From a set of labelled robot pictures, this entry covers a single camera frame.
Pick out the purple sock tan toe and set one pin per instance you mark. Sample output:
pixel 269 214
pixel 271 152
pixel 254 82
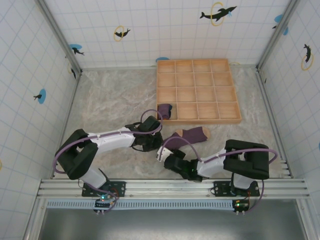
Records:
pixel 195 136

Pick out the blue oval dolphin sticker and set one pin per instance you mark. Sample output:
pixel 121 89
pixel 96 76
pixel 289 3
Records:
pixel 278 18
pixel 75 47
pixel 42 96

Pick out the aluminium floor edge bar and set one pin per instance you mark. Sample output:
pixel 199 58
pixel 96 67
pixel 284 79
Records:
pixel 66 120
pixel 272 112

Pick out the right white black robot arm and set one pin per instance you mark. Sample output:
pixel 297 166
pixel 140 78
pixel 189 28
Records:
pixel 247 160

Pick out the grey steel panel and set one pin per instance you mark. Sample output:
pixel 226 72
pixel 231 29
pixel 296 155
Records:
pixel 162 225

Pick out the aluminium mounting rail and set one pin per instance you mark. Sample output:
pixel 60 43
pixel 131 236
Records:
pixel 162 186

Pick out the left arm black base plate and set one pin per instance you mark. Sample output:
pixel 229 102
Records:
pixel 120 187

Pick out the purple sock orange toe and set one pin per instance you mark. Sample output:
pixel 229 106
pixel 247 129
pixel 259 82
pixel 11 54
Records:
pixel 165 111

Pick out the wooden compartment tray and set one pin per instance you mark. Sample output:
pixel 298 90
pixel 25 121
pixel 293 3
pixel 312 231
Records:
pixel 200 90

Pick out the aluminium frame post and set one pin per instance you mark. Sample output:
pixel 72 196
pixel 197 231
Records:
pixel 277 35
pixel 60 35

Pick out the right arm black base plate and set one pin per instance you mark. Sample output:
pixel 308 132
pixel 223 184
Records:
pixel 221 187

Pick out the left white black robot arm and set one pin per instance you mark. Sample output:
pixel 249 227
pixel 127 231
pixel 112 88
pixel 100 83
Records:
pixel 75 160

